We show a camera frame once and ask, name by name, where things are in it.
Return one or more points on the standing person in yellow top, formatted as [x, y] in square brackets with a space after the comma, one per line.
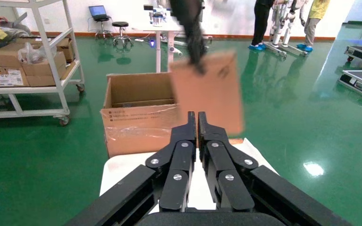
[312, 28]

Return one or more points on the white wheeled shelf cart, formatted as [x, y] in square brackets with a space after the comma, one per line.
[18, 90]

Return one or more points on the black round stool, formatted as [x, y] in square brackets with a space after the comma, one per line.
[120, 24]

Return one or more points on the brown cardboard carton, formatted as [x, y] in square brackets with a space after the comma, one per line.
[43, 81]
[46, 67]
[67, 50]
[3, 56]

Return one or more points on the grey laptop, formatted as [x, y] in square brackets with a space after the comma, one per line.
[18, 20]

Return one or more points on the large brown cardboard box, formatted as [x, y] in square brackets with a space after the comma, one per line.
[137, 131]

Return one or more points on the silver metal canister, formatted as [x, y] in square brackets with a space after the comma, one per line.
[157, 19]

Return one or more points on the metal robot stand frame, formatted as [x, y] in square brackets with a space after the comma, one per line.
[288, 49]

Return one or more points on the laptop with blue screen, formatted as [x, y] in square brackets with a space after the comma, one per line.
[97, 11]

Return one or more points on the cardboard carton with white label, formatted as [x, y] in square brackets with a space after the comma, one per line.
[7, 78]

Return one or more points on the white desk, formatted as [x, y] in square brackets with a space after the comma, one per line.
[158, 56]

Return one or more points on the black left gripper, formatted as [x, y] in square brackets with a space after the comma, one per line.
[187, 12]

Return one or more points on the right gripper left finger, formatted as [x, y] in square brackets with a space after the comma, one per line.
[181, 156]

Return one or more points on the small cardboard box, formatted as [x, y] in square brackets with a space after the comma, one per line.
[212, 93]

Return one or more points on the person in black trousers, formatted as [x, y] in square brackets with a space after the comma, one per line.
[260, 21]

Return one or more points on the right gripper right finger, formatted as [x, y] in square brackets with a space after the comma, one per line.
[218, 156]

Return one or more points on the clear plastic bag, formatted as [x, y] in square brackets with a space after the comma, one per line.
[34, 54]

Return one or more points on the white power strip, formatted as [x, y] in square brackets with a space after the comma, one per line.
[140, 39]

